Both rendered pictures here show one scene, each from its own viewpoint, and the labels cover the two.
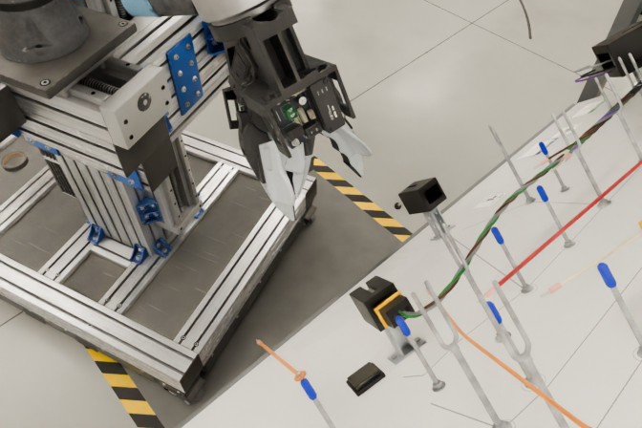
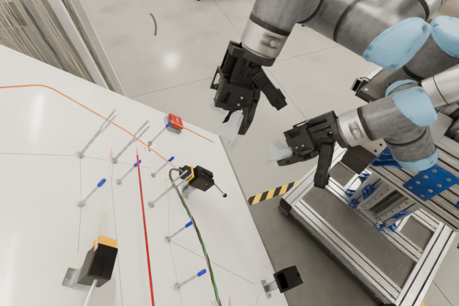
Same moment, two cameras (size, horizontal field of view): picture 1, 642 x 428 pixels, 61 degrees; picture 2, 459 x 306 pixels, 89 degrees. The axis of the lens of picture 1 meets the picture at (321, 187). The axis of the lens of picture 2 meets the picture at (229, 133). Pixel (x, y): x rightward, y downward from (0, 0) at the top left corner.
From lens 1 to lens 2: 0.59 m
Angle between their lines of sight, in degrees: 64
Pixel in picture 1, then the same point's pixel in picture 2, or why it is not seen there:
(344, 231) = not seen: outside the picture
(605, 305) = (119, 233)
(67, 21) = not seen: hidden behind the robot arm
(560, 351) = (119, 200)
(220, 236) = (360, 235)
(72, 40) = not seen: hidden behind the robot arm
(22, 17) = (400, 72)
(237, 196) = (393, 255)
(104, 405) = (287, 178)
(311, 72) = (223, 76)
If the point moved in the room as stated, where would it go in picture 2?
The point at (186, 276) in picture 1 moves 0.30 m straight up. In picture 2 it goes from (335, 212) to (355, 193)
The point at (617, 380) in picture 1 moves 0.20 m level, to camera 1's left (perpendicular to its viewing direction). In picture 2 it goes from (85, 187) to (145, 116)
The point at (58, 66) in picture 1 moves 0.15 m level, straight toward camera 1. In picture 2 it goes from (379, 94) to (337, 98)
